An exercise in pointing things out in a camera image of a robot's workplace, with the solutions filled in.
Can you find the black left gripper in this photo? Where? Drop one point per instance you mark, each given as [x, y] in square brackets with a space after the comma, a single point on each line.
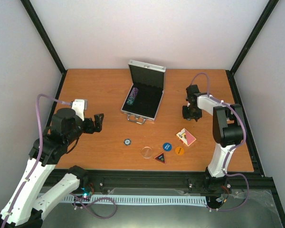
[91, 127]

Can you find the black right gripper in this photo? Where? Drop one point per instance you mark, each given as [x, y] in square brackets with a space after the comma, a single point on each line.
[185, 116]

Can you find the aluminium poker case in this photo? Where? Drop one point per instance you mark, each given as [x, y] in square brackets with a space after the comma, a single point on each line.
[150, 80]

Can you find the blue white poker chip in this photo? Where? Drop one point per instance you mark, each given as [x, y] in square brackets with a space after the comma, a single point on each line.
[127, 141]

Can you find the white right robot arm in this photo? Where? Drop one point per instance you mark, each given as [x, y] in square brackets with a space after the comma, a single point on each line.
[228, 127]

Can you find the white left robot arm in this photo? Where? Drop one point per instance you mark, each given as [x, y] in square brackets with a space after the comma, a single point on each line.
[25, 209]

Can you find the pink playing card deck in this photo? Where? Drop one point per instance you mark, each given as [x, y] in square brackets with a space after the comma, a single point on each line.
[185, 137]

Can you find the orange round token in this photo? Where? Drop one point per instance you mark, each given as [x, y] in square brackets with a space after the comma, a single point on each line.
[179, 150]

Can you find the blue round token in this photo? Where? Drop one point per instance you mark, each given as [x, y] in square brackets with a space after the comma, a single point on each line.
[167, 146]

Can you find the black red triangle token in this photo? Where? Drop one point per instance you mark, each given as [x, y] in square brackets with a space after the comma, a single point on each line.
[160, 158]

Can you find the clear round disc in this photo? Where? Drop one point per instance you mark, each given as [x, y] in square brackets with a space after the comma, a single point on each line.
[146, 152]

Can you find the purple poker chip stack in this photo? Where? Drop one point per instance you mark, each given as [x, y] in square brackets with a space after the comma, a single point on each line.
[132, 96]

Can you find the black aluminium frame rail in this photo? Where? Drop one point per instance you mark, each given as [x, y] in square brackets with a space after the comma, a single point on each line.
[186, 181]

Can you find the white cable duct strip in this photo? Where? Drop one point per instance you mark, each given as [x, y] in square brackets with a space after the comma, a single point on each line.
[145, 200]

